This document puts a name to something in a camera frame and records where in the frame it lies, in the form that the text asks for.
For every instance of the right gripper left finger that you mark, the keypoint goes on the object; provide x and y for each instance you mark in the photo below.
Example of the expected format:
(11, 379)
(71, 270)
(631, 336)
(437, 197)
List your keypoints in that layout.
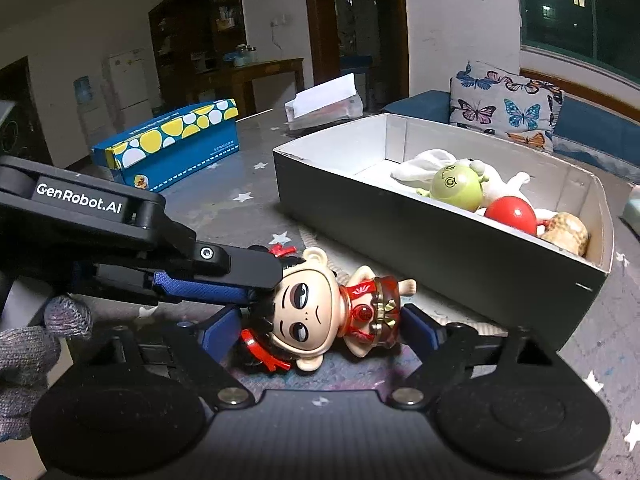
(194, 356)

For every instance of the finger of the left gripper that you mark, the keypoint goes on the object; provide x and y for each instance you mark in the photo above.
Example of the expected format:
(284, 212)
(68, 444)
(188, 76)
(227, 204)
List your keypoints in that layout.
(217, 274)

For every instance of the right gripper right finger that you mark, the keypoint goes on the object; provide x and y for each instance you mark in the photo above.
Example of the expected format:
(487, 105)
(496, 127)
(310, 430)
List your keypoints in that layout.
(448, 353)

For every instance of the black haired doll figure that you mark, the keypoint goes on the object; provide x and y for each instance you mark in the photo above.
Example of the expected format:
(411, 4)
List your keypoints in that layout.
(310, 309)

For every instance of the red round crab toy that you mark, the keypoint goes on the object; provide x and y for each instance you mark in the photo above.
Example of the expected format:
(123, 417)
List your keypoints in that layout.
(518, 214)

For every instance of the green round alien toy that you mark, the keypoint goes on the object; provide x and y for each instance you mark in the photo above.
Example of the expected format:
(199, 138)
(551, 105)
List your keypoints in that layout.
(459, 185)

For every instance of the tan peanut toy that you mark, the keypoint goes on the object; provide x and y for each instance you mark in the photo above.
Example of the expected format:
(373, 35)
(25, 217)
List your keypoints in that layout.
(567, 232)

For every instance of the white plush rabbit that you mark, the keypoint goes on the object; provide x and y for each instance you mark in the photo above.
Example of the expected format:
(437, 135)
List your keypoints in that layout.
(419, 172)

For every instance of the grey gloved left hand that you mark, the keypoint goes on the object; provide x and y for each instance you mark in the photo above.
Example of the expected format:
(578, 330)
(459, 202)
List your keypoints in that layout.
(28, 354)

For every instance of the water dispenser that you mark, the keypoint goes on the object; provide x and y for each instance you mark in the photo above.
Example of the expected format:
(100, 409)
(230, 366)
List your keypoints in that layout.
(93, 109)

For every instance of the blue yellow tissue box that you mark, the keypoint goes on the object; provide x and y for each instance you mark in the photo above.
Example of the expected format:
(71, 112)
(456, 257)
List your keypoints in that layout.
(167, 149)

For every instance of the grey white storage box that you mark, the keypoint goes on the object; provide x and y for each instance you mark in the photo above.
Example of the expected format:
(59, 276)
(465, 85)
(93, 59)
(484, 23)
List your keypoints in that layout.
(337, 181)

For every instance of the white refrigerator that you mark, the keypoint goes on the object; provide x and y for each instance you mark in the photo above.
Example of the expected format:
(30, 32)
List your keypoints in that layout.
(126, 74)

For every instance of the wooden side table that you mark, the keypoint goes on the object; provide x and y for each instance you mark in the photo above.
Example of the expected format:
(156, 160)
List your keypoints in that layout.
(237, 82)

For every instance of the clear white tissue holder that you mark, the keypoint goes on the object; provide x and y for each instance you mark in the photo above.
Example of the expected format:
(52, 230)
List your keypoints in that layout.
(333, 101)

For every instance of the pastel soft tissue pack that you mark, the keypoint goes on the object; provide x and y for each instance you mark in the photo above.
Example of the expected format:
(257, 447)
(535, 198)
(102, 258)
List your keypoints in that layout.
(631, 215)

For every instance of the butterfly print pillow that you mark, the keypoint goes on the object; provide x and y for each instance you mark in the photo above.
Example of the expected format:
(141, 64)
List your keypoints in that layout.
(488, 100)

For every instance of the dark wooden doorway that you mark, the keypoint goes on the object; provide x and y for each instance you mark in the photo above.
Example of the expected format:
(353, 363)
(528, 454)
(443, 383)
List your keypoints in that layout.
(367, 38)

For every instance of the dark window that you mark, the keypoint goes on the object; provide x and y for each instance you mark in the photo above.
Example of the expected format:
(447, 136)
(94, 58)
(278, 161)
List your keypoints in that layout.
(603, 33)

